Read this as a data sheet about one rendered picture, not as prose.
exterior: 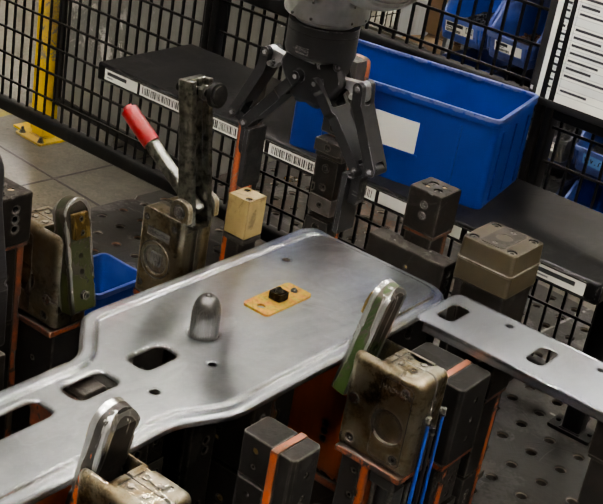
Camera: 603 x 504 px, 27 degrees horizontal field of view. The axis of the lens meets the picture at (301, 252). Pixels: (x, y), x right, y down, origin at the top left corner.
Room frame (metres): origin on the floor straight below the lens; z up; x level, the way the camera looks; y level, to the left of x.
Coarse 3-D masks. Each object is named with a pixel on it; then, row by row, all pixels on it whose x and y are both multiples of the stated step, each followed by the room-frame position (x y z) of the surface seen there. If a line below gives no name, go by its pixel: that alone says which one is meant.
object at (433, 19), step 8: (432, 0) 4.60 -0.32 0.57; (440, 0) 4.58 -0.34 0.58; (448, 0) 4.56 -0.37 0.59; (440, 8) 4.57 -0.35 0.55; (432, 16) 4.59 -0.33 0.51; (432, 24) 4.59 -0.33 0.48; (432, 32) 4.58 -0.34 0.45; (440, 32) 4.56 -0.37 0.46; (432, 40) 4.52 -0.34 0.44; (440, 40) 4.54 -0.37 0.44; (432, 48) 4.42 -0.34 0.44; (456, 48) 4.47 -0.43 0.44
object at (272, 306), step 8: (288, 288) 1.30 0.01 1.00; (296, 288) 1.30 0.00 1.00; (256, 296) 1.26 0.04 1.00; (264, 296) 1.27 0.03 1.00; (272, 296) 1.26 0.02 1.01; (280, 296) 1.26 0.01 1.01; (288, 296) 1.28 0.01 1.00; (296, 296) 1.28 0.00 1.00; (304, 296) 1.28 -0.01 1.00; (248, 304) 1.24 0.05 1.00; (256, 304) 1.24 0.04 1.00; (264, 304) 1.25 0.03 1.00; (272, 304) 1.25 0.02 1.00; (280, 304) 1.25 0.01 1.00; (288, 304) 1.26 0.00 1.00; (264, 312) 1.23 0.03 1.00; (272, 312) 1.23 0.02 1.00
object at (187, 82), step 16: (192, 80) 1.35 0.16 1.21; (208, 80) 1.36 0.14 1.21; (192, 96) 1.34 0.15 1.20; (208, 96) 1.33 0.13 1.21; (224, 96) 1.34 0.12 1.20; (192, 112) 1.34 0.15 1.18; (208, 112) 1.36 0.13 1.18; (192, 128) 1.34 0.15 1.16; (208, 128) 1.36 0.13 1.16; (192, 144) 1.33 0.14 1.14; (208, 144) 1.36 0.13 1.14; (192, 160) 1.33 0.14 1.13; (208, 160) 1.36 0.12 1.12; (192, 176) 1.33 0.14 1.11; (208, 176) 1.35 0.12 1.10; (192, 192) 1.33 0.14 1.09; (208, 192) 1.35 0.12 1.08; (208, 208) 1.35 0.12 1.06; (192, 224) 1.33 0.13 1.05
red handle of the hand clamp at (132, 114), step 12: (132, 108) 1.41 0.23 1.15; (132, 120) 1.40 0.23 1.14; (144, 120) 1.40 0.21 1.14; (144, 132) 1.39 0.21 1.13; (144, 144) 1.38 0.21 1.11; (156, 144) 1.39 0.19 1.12; (156, 156) 1.38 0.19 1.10; (168, 156) 1.38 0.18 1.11; (168, 168) 1.37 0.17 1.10; (168, 180) 1.36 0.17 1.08
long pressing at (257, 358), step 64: (256, 256) 1.37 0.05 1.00; (320, 256) 1.40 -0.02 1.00; (128, 320) 1.16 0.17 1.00; (256, 320) 1.21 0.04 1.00; (320, 320) 1.24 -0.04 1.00; (64, 384) 1.02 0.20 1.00; (128, 384) 1.04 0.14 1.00; (192, 384) 1.06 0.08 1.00; (256, 384) 1.08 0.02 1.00; (0, 448) 0.90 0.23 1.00; (64, 448) 0.92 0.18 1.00
